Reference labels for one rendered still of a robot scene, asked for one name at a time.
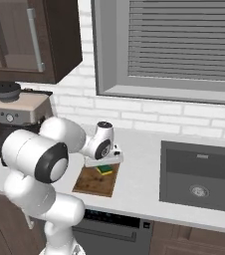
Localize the dark grey sink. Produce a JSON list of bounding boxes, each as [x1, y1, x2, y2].
[[158, 139, 225, 214]]

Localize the glass cupboard door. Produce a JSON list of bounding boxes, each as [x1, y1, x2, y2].
[[0, 0, 48, 75]]

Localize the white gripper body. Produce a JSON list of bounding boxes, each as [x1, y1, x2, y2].
[[84, 153, 124, 168]]

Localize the grey dishwasher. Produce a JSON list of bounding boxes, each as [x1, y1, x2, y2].
[[72, 208, 154, 255]]

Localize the grey dishwasher handle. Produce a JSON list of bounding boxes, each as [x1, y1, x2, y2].
[[74, 226, 137, 243]]

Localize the brown wooden cutting board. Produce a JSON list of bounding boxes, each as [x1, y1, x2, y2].
[[72, 162, 120, 198]]

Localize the beige coffee machine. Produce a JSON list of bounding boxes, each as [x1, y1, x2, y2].
[[0, 82, 55, 134]]

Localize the brown base cupboard door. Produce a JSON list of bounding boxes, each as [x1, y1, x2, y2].
[[0, 191, 48, 255], [148, 220, 225, 255]]

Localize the grey window with blinds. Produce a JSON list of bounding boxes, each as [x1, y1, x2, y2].
[[91, 0, 225, 107]]

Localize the yellow and green sponge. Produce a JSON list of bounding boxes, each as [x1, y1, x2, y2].
[[96, 164, 114, 176]]

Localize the dark brown wall cupboard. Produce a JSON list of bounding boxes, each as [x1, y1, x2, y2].
[[0, 0, 84, 85]]

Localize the grey cupboard door handle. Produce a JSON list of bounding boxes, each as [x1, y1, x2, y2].
[[26, 7, 46, 73]]

